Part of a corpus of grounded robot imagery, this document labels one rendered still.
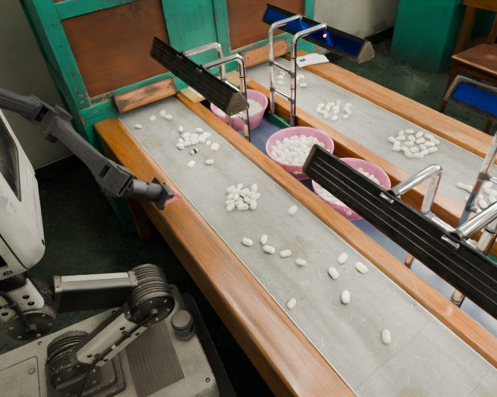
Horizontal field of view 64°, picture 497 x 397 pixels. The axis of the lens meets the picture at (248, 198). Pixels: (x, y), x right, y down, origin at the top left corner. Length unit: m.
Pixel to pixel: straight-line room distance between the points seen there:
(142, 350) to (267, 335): 0.52
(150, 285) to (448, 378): 0.77
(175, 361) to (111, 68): 1.25
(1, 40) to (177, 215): 1.71
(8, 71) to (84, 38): 1.00
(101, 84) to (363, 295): 1.41
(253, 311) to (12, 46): 2.15
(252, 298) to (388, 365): 0.37
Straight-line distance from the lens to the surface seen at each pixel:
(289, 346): 1.03
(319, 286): 1.16
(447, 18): 3.89
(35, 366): 1.55
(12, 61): 2.78
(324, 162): 0.97
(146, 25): 1.94
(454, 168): 1.63
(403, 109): 1.87
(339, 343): 1.07
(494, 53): 3.36
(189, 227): 1.30
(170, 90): 1.99
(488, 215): 0.88
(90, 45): 1.88
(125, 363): 1.42
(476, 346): 1.13
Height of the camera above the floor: 1.69
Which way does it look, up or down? 42 degrees down
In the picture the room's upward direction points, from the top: 6 degrees counter-clockwise
